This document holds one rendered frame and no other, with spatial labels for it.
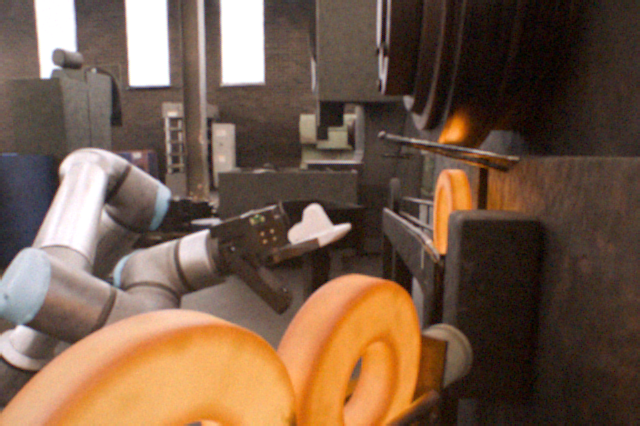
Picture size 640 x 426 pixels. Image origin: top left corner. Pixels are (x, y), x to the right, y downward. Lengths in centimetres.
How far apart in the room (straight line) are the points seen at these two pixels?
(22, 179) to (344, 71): 262
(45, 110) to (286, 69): 768
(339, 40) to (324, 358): 325
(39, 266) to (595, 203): 62
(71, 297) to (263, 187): 266
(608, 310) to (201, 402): 36
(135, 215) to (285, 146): 986
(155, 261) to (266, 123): 1038
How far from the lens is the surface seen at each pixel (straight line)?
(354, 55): 344
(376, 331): 32
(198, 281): 69
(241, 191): 322
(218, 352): 21
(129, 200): 114
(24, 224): 405
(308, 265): 132
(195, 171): 779
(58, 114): 412
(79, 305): 62
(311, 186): 317
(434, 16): 66
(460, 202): 73
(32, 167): 403
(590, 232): 48
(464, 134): 73
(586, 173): 49
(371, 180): 367
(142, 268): 72
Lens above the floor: 87
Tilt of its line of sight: 9 degrees down
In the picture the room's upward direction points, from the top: straight up
